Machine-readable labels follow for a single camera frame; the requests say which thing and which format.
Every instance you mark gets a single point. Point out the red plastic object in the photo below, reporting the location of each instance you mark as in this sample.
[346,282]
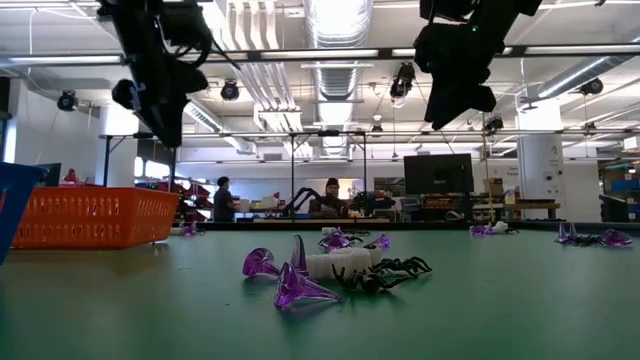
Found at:
[71,176]

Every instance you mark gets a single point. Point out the seated person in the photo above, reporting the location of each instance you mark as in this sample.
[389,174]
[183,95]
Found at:
[330,205]

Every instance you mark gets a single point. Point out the black neighbouring station frame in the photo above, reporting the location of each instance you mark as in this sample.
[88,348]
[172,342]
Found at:
[106,160]

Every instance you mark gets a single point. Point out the wide silver ceiling duct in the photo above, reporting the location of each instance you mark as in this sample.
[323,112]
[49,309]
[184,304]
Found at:
[337,75]

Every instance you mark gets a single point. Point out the black background robot arm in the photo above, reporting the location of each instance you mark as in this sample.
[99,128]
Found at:
[302,196]

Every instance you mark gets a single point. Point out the black ceiling camera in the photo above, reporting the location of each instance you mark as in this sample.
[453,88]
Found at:
[494,125]
[592,86]
[230,91]
[67,101]
[402,82]

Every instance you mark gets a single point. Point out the blue plastic basket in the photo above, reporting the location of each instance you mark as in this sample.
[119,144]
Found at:
[15,210]

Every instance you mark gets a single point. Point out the white plastic vampire teeth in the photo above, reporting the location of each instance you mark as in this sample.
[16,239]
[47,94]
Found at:
[376,255]
[327,231]
[332,265]
[175,231]
[500,227]

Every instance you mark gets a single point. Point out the black office chair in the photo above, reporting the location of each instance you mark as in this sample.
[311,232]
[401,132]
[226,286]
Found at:
[614,209]

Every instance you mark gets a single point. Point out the small black monitor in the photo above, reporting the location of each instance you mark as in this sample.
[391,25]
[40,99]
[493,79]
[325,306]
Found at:
[52,175]

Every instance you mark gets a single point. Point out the black computer monitor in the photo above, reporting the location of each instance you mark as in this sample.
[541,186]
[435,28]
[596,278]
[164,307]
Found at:
[439,174]

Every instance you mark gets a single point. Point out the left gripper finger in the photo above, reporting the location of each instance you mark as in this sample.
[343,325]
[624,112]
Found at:
[157,122]
[175,125]

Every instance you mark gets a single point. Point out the blue storage bins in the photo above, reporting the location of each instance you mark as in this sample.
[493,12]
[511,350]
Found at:
[625,185]

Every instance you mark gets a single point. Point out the wooden workbench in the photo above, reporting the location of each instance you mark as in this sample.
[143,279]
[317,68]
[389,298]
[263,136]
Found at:
[530,204]

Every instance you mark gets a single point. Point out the cardboard box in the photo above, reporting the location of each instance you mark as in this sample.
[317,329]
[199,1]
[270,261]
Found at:
[495,187]

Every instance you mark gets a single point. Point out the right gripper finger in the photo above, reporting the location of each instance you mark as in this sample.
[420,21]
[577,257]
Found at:
[436,107]
[454,106]

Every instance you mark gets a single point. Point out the black aluminium table frame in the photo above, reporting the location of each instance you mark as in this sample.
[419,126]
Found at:
[425,226]

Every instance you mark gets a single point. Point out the green table mat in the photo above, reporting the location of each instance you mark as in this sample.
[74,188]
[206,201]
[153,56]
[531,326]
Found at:
[150,310]

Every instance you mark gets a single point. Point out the orange plastic basket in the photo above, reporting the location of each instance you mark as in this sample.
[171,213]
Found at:
[95,217]

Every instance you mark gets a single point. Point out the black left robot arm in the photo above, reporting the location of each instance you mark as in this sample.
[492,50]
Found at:
[150,40]

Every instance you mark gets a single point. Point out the red storage bins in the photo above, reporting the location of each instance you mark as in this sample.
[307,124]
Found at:
[197,192]

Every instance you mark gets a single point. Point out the silver spiral duct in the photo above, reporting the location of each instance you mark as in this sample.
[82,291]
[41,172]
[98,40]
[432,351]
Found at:
[575,77]

